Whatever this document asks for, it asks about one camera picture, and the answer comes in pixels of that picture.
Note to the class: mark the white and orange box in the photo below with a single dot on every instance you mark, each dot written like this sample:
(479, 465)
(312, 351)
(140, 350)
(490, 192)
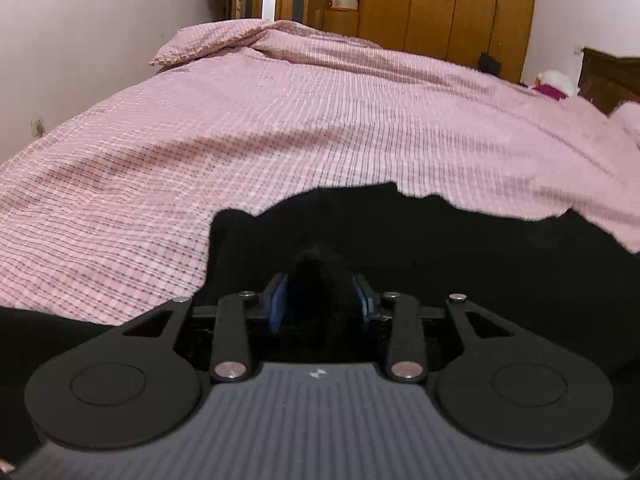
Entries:
(344, 0)

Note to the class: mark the white and magenta plush toy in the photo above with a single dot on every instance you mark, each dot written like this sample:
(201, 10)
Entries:
(552, 82)

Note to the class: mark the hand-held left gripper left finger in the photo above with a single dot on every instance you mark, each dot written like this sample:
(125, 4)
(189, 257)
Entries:
(278, 305)

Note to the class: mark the wooden wardrobe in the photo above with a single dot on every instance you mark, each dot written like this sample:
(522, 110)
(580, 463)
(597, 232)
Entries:
(440, 5)

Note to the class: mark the small black bag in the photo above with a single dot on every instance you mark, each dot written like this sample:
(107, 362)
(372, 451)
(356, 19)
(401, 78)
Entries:
(490, 63)

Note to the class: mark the pink checked bedspread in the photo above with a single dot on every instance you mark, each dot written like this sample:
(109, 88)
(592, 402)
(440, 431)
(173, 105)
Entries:
(280, 125)

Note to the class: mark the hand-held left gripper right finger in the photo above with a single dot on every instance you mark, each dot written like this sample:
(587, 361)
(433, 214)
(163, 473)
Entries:
(361, 304)

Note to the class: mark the pink pillow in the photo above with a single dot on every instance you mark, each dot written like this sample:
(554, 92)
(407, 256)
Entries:
(627, 120)

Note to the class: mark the black garment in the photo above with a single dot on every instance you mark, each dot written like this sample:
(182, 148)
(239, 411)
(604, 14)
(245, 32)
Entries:
(480, 280)

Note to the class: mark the dark wooden headboard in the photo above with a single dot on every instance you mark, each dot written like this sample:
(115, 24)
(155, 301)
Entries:
(607, 82)

